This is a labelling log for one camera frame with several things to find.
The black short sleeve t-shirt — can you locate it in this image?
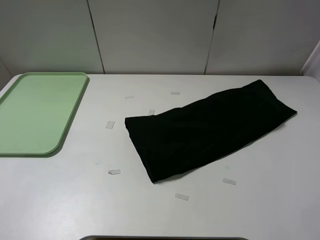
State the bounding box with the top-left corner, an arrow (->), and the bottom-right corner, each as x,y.
124,80 -> 297,183

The light green plastic tray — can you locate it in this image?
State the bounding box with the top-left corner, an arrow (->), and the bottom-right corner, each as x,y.
0,72 -> 89,156

